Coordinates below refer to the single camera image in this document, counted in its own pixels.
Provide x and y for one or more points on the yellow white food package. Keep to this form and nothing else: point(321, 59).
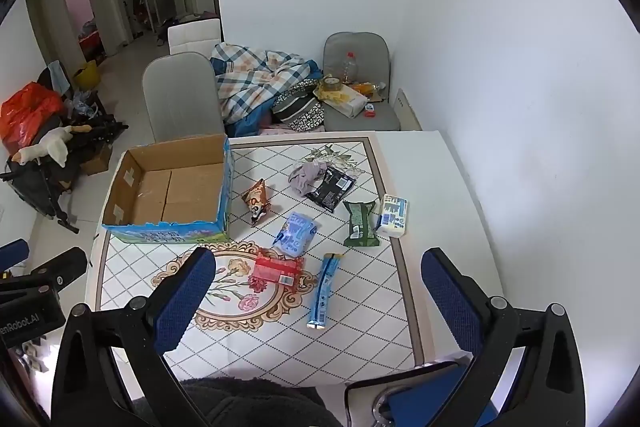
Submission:
point(346, 101)

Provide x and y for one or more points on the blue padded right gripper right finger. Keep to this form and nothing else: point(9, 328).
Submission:
point(548, 387)

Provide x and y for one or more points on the yellow bucket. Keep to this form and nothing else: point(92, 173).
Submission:
point(88, 77)

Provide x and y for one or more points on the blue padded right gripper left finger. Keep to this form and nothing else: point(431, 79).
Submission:
point(88, 389)

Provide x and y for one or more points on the plaid blanket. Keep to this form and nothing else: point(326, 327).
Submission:
point(249, 81)

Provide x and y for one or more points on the red snack packet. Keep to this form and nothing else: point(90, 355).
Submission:
point(273, 270)

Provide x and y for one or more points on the black snack bag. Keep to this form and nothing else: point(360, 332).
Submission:
point(334, 186)

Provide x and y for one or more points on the black white patterned bag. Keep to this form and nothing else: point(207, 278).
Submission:
point(298, 108)

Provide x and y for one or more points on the grey chair back near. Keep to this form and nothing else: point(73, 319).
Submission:
point(181, 97)

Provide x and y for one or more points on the green snack bag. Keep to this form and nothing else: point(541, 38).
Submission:
point(360, 231)

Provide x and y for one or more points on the light blue tissue pack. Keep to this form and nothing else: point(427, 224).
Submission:
point(295, 235)

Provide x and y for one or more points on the open cardboard box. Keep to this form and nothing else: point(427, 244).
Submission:
point(175, 192)

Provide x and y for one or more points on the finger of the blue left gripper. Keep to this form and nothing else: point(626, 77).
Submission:
point(13, 253)

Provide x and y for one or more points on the white blue tissue brick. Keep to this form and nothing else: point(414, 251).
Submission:
point(392, 217)

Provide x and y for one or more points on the grey chair with items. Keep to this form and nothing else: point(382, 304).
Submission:
point(373, 60)

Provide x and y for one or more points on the red plastic bag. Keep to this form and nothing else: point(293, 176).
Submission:
point(25, 113)

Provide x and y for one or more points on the clear plastic bottle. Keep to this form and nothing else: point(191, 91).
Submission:
point(349, 68)

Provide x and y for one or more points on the orange brown snack bag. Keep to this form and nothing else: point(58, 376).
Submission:
point(257, 201)

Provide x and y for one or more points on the blue seat chair below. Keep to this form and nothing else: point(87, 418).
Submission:
point(408, 398)

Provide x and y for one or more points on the white goose plush toy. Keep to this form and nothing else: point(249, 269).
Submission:
point(52, 144)

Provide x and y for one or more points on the brown tape roll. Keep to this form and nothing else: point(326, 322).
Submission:
point(330, 83)

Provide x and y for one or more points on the long blue biscuit pack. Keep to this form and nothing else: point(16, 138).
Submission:
point(319, 307)

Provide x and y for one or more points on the purple grey cloth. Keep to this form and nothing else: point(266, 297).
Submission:
point(303, 176)

